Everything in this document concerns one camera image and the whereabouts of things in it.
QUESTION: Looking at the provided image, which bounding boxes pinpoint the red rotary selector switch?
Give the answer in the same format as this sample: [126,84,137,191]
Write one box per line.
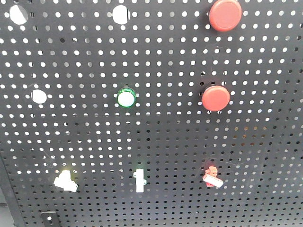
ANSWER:
[202,166,223,188]

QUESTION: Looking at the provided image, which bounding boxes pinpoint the green round push button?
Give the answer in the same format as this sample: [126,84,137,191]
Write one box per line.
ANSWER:
[117,87,136,108]

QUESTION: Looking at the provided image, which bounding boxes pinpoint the black perforated pegboard panel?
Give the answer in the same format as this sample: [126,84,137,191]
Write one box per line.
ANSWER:
[0,0,303,227]

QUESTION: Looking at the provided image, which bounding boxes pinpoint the lower red mushroom button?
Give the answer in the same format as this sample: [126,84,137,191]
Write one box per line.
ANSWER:
[201,86,230,112]

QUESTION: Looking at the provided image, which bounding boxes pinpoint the red mushroom button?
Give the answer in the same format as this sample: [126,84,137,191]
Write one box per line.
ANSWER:
[209,0,242,32]
[201,86,230,112]

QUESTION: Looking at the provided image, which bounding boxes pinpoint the top red mushroom button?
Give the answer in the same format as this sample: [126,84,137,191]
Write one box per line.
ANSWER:
[209,0,242,32]

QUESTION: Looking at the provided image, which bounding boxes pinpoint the yellow rotary selector switch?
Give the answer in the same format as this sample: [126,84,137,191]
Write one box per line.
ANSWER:
[53,170,78,192]

